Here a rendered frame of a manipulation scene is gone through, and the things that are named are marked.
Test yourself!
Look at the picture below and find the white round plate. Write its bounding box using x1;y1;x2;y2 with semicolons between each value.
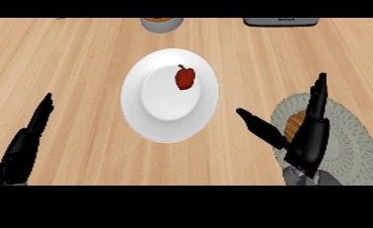
120;47;220;144

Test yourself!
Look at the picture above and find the orange bell pepper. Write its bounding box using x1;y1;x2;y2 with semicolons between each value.
283;109;310;143

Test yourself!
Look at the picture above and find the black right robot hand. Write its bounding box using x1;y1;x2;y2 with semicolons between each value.
235;72;332;179

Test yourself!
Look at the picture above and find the dark grey appliance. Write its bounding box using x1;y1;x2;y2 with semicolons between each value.
242;17;322;28

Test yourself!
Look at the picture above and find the grey-green round woven placemat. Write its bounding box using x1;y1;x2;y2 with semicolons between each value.
270;92;373;187

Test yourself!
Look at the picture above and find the grey pot with orange contents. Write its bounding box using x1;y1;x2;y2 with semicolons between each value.
140;17;186;35

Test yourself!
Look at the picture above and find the red bell pepper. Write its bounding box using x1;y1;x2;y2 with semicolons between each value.
174;63;196;92

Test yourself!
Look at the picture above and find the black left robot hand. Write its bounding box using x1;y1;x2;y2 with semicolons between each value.
0;92;56;187

